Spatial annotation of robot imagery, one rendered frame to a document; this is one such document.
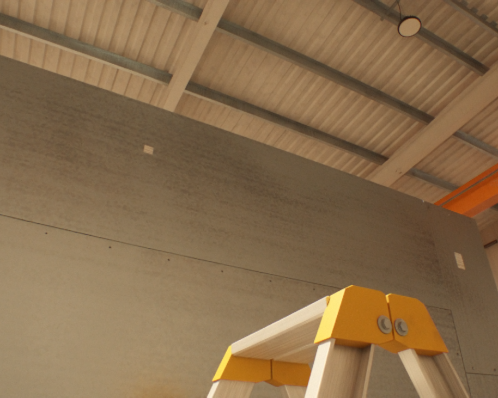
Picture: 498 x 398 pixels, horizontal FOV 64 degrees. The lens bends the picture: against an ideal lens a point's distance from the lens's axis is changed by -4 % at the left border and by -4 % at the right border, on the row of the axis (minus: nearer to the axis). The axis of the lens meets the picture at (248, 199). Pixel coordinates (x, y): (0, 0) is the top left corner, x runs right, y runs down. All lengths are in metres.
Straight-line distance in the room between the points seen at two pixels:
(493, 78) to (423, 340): 8.21
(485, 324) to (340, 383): 1.60
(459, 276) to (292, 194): 0.90
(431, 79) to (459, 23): 1.21
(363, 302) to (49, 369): 0.76
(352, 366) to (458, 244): 1.68
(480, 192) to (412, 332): 8.93
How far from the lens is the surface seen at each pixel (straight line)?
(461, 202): 9.73
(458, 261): 2.14
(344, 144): 9.27
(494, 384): 2.02
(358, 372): 0.57
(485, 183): 9.51
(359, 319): 0.56
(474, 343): 1.99
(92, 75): 8.26
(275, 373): 0.84
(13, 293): 1.14
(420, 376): 0.62
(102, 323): 1.14
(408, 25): 6.68
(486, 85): 8.77
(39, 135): 1.36
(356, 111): 8.78
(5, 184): 1.26
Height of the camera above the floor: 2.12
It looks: 33 degrees up
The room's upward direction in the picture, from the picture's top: straight up
